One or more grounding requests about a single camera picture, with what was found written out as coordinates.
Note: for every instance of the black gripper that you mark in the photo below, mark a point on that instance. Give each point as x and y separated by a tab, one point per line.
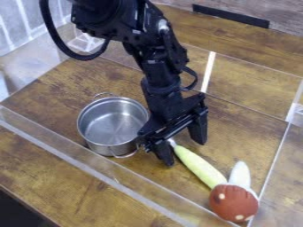
172	114

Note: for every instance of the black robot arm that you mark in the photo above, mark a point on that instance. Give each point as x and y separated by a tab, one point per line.
135	23

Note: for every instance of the stainless steel pot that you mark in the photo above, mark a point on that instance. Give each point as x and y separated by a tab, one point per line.
108	124

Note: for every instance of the brown plush mushroom toy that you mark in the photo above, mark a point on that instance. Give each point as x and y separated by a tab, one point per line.
233	200

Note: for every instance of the clear acrylic front barrier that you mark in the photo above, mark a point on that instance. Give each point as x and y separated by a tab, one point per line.
80	189

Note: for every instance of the clear acrylic triangle stand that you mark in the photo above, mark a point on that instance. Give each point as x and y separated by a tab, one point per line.
84	43

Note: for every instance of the black bar on table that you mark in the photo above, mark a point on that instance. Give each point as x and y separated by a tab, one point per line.
231	16

